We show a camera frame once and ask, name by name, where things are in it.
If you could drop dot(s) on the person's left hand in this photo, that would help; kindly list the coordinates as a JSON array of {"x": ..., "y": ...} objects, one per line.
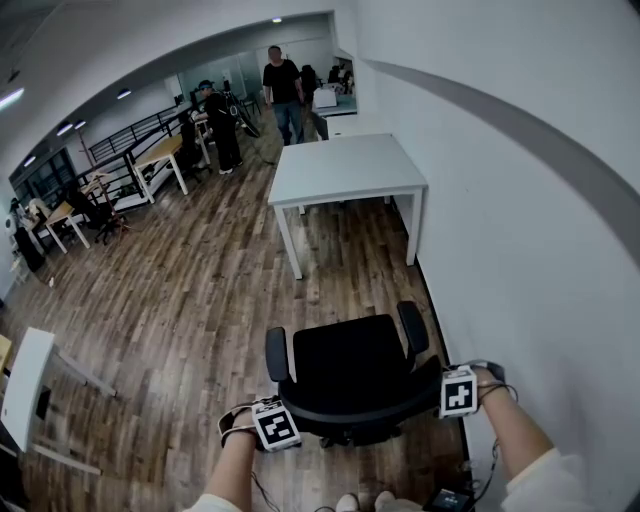
[{"x": 240, "y": 419}]

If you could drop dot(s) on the round ceiling lamp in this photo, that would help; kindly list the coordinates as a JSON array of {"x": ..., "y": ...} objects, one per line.
[
  {"x": 124, "y": 93},
  {"x": 80, "y": 124},
  {"x": 30, "y": 161},
  {"x": 64, "y": 129}
]

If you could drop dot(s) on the white low cabinet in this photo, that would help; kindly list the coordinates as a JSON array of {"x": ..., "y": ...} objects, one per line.
[{"x": 350, "y": 127}]

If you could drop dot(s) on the person's right hand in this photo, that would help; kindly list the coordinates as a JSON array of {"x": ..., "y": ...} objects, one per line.
[{"x": 484, "y": 382}]

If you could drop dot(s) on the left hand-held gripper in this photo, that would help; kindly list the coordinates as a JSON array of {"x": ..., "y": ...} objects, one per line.
[{"x": 275, "y": 425}]

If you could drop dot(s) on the person's right forearm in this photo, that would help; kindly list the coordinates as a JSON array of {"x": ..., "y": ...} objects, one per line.
[{"x": 515, "y": 435}]

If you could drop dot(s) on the white box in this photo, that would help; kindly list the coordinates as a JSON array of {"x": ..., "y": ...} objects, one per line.
[{"x": 325, "y": 99}]

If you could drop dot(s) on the person's shoe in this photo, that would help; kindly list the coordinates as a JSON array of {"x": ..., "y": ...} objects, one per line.
[
  {"x": 347, "y": 504},
  {"x": 385, "y": 502}
]

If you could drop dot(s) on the wooden top desk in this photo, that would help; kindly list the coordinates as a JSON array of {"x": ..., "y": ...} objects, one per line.
[
  {"x": 160, "y": 150},
  {"x": 60, "y": 212}
]

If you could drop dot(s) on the person's left forearm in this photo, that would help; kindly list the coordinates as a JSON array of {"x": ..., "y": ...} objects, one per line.
[{"x": 232, "y": 465}]

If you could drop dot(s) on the white table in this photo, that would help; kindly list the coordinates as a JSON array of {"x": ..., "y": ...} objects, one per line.
[{"x": 27, "y": 380}]

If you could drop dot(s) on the black mesh office chair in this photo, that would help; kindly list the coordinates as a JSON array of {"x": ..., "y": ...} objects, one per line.
[{"x": 350, "y": 360}]

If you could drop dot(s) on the long ceiling strip light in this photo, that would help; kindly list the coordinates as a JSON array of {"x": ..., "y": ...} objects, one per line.
[{"x": 11, "y": 98}]

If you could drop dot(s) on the wooden coat rack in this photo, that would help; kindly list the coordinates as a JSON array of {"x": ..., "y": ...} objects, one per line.
[{"x": 95, "y": 176}]

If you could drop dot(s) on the person's left shoe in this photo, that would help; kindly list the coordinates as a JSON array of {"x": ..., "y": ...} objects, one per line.
[{"x": 347, "y": 504}]

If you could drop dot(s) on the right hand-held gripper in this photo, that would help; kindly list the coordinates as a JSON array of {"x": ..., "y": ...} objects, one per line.
[{"x": 459, "y": 395}]

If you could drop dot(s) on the black metal railing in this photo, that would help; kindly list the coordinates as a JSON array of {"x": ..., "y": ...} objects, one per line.
[{"x": 125, "y": 139}]

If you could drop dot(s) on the person's right shoe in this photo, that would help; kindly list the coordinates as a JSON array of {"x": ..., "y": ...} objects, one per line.
[{"x": 385, "y": 502}]

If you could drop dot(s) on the white desk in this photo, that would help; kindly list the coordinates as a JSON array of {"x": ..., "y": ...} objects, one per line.
[{"x": 345, "y": 170}]

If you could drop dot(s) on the black screen device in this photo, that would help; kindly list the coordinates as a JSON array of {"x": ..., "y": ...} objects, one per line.
[{"x": 447, "y": 501}]

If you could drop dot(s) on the person's white clothing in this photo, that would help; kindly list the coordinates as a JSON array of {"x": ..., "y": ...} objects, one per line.
[{"x": 545, "y": 480}]

